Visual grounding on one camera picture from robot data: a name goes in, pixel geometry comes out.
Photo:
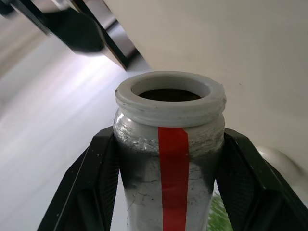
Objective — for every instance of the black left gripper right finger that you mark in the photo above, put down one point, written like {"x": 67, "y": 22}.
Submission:
{"x": 252, "y": 192}

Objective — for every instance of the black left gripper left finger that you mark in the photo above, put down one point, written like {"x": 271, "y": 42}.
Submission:
{"x": 81, "y": 192}

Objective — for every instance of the white ribbed plant pot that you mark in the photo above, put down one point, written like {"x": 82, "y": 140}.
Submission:
{"x": 276, "y": 163}

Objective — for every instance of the green palm plant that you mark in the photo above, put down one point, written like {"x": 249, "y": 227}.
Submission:
{"x": 217, "y": 214}

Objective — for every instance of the black metal beam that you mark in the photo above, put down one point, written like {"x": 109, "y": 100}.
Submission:
{"x": 72, "y": 31}

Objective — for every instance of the black door frame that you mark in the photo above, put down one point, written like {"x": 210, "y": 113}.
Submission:
{"x": 121, "y": 54}

